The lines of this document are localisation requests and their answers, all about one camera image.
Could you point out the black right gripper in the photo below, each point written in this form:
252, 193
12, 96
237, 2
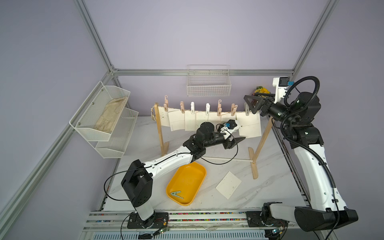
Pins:
268, 105

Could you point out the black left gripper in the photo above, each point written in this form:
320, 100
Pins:
230, 144

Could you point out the pink clothespin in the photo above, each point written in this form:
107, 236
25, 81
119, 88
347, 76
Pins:
233, 109
219, 110
166, 104
182, 106

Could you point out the teal clothespin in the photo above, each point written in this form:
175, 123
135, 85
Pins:
176, 194

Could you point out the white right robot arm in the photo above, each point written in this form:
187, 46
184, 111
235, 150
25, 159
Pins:
294, 105

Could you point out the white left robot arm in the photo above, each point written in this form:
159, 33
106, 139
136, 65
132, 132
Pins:
139, 178

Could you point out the dark vase with yellow flowers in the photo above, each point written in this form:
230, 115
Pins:
262, 90

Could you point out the wooden clothesline rack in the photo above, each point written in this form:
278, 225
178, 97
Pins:
164, 146

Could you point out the white clothespin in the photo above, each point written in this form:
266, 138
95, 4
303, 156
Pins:
192, 108
207, 109

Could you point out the yellow plastic tray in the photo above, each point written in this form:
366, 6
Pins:
188, 179

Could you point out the white mesh shelf basket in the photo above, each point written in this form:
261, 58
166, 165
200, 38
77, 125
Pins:
109, 146

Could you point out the beige cloth in basket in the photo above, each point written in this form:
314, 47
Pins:
110, 115

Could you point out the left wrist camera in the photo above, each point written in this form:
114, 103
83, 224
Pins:
230, 126

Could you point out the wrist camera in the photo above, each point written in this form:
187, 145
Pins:
282, 84
230, 126

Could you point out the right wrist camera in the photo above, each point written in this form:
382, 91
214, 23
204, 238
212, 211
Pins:
282, 84

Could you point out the white wire wall basket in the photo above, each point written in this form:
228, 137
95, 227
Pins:
208, 81

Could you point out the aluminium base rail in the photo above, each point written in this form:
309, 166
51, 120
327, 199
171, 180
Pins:
187, 225

